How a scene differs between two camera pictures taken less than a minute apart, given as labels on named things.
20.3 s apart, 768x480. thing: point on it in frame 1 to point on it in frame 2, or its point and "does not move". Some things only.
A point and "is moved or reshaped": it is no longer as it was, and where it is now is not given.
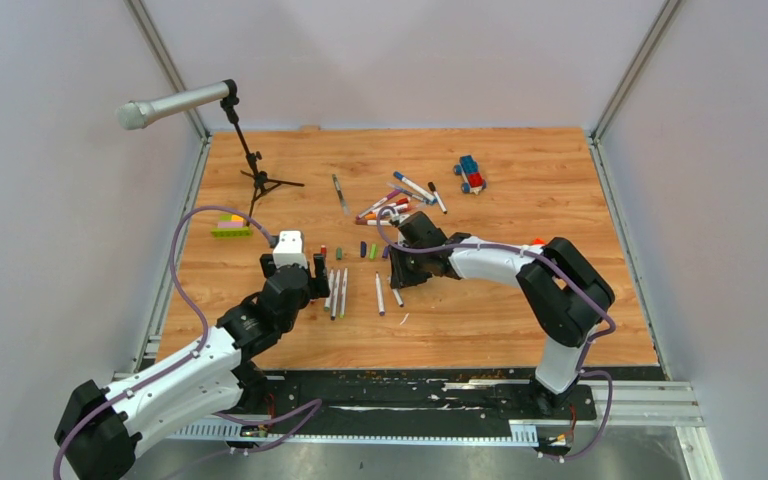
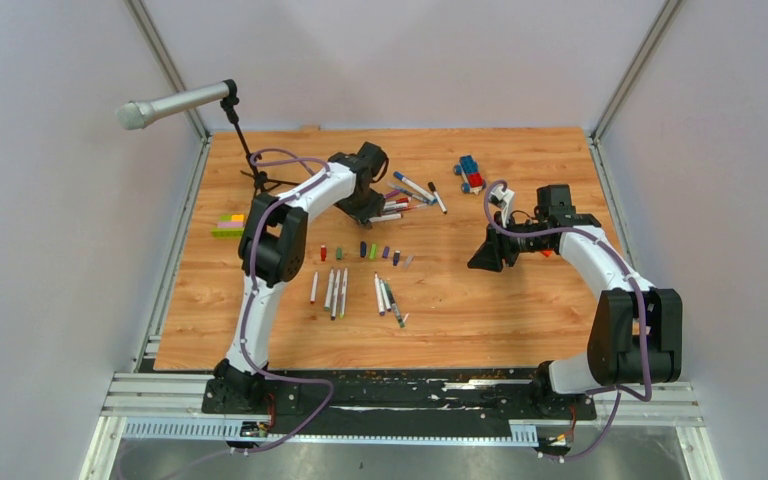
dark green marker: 340,195 is moved or reshaped
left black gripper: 318,286 to 361,217
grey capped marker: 417,197 does not move
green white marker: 331,290 does not move
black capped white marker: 432,187 does not move
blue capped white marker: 415,189 does not move
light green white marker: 343,294 does not move
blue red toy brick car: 469,168 does not move
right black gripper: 401,276 to 488,257
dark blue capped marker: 398,296 to 384,294
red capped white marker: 398,203 does not move
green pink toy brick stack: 231,226 does not move
